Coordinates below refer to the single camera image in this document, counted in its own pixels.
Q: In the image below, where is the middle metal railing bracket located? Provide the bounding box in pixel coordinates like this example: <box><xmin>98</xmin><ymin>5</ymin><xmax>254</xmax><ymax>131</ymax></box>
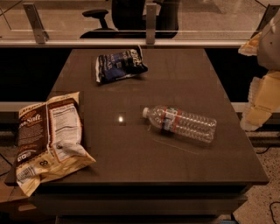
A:
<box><xmin>146</xmin><ymin>3</ymin><xmax>157</xmax><ymax>45</ymax></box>

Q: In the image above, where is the metal railing bracket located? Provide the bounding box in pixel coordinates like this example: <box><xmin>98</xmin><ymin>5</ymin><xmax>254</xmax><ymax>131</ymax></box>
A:
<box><xmin>253</xmin><ymin>3</ymin><xmax>280</xmax><ymax>36</ymax></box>
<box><xmin>146</xmin><ymin>3</ymin><xmax>157</xmax><ymax>45</ymax></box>
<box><xmin>23</xmin><ymin>3</ymin><xmax>49</xmax><ymax>44</ymax></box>

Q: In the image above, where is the left metal railing bracket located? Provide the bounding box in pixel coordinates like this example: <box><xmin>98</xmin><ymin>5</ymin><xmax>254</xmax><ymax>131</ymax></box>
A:
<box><xmin>23</xmin><ymin>3</ymin><xmax>49</xmax><ymax>44</ymax></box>

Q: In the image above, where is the black floor cable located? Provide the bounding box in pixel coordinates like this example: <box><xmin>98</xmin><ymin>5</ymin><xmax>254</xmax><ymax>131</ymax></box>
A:
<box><xmin>255</xmin><ymin>145</ymin><xmax>280</xmax><ymax>224</ymax></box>

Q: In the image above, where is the black office chair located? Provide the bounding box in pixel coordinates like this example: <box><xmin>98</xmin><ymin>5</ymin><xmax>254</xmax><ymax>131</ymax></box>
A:
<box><xmin>80</xmin><ymin>0</ymin><xmax>180</xmax><ymax>39</ymax></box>

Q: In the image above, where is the glass railing panel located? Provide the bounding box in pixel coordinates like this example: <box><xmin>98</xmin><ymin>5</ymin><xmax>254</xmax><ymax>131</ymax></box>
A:
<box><xmin>0</xmin><ymin>0</ymin><xmax>279</xmax><ymax>40</ymax></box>

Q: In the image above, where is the right metal railing bracket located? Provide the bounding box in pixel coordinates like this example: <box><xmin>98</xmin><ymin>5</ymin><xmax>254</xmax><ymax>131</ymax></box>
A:
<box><xmin>253</xmin><ymin>3</ymin><xmax>280</xmax><ymax>36</ymax></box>

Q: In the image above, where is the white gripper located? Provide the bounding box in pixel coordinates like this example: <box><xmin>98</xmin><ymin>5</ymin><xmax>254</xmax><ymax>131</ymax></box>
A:
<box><xmin>238</xmin><ymin>12</ymin><xmax>280</xmax><ymax>131</ymax></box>

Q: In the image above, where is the brown sea salt chip bag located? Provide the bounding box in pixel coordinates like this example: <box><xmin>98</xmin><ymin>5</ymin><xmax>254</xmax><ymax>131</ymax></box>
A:
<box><xmin>16</xmin><ymin>92</ymin><xmax>95</xmax><ymax>196</ymax></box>

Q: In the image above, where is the blue chip bag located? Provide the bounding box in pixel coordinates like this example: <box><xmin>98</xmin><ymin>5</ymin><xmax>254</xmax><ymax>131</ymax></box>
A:
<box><xmin>95</xmin><ymin>45</ymin><xmax>148</xmax><ymax>83</ymax></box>

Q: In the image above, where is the clear plastic water bottle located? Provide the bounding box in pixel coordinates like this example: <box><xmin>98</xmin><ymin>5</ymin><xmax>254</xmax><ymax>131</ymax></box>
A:
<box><xmin>143</xmin><ymin>106</ymin><xmax>217</xmax><ymax>144</ymax></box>

